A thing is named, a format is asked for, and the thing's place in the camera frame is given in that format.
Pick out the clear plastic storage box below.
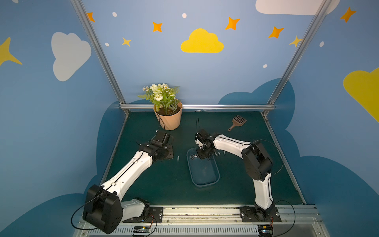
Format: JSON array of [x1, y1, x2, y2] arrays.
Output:
[[187, 148, 220, 188]]

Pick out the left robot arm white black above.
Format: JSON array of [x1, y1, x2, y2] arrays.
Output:
[[83, 144, 173, 234]]

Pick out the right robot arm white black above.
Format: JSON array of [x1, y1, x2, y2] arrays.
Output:
[[195, 129, 275, 222]]

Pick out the green table mat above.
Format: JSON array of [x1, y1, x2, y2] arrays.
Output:
[[92, 111, 306, 206]]

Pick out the terracotta flower pot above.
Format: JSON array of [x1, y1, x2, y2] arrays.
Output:
[[154, 102, 183, 130]]

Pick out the small brown slotted scoop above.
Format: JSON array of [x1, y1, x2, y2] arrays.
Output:
[[228, 115, 247, 131]]

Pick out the aluminium back crossbar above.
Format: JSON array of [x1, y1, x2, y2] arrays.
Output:
[[119, 104, 275, 111]]

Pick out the white flowers green plant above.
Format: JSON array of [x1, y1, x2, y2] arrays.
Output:
[[138, 83, 180, 116]]

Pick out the left controller board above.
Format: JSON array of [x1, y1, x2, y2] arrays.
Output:
[[132, 226, 150, 236]]

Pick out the controller board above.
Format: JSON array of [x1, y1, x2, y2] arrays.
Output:
[[258, 225, 273, 237], [132, 226, 150, 236]]

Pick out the right controller board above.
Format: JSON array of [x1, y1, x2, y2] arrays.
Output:
[[258, 225, 273, 237]]

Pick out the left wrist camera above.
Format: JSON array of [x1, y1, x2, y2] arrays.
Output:
[[152, 130, 171, 147]]

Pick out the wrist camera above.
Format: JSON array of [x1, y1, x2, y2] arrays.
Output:
[[195, 129, 210, 149], [152, 130, 171, 147]]

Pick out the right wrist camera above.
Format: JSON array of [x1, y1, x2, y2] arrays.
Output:
[[195, 129, 210, 149]]

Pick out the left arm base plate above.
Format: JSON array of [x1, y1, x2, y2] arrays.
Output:
[[122, 206, 164, 223]]

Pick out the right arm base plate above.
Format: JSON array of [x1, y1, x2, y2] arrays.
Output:
[[239, 204, 281, 223]]

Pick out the aluminium front rail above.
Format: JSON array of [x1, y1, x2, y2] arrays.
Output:
[[72, 204, 331, 237]]

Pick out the left aluminium frame post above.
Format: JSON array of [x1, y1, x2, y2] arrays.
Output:
[[71, 0, 130, 116]]

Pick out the aluminium frame post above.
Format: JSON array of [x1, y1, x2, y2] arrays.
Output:
[[71, 0, 130, 116], [267, 0, 332, 110]]

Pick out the right aluminium frame post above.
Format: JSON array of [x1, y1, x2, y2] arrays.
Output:
[[267, 0, 332, 110]]

